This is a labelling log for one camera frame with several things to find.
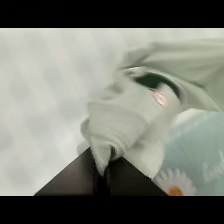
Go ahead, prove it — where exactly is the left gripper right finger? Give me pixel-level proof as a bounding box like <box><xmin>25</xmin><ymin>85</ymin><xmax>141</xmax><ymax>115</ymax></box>
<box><xmin>105</xmin><ymin>156</ymin><xmax>168</xmax><ymax>197</ymax></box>

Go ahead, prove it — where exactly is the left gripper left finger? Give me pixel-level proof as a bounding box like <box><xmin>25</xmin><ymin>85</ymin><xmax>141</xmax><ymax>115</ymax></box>
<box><xmin>34</xmin><ymin>146</ymin><xmax>105</xmax><ymax>197</ymax></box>

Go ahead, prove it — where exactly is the pale green shirt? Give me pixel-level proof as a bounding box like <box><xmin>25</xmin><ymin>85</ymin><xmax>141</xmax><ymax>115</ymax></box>
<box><xmin>77</xmin><ymin>39</ymin><xmax>224</xmax><ymax>180</ymax></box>

